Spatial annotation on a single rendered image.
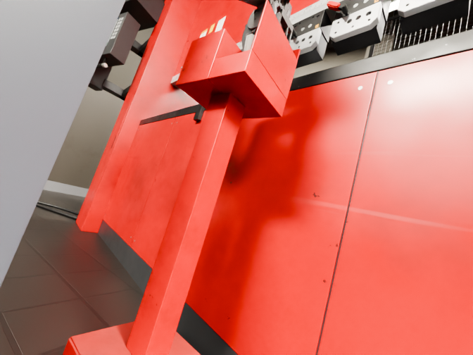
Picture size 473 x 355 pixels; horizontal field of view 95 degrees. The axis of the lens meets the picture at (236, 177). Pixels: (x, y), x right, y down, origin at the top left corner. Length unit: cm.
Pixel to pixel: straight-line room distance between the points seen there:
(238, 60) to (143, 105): 148
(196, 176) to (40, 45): 29
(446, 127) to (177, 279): 56
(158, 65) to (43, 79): 163
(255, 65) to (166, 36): 171
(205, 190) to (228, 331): 39
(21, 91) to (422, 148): 64
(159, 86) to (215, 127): 152
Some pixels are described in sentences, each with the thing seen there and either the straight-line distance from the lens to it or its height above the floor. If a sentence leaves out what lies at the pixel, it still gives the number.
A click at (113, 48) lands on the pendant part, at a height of 129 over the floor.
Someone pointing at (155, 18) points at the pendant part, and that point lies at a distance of 236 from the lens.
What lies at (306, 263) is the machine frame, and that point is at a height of 36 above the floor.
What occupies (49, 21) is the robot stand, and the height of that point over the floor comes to 60.
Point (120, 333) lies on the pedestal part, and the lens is 60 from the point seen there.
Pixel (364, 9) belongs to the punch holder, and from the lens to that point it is 99.
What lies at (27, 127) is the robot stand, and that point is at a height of 45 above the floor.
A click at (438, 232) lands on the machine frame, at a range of 49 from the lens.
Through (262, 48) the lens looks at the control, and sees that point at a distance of 47.
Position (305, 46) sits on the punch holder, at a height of 110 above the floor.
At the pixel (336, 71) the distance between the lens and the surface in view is 70.
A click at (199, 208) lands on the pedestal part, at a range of 44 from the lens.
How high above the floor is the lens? 43
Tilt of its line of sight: 8 degrees up
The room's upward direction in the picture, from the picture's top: 17 degrees clockwise
